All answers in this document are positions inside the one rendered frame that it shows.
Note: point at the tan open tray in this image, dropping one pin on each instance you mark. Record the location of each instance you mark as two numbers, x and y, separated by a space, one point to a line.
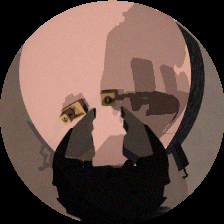
77 108

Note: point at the tan cube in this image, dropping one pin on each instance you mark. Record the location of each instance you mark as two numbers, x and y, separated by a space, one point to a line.
67 116
107 98

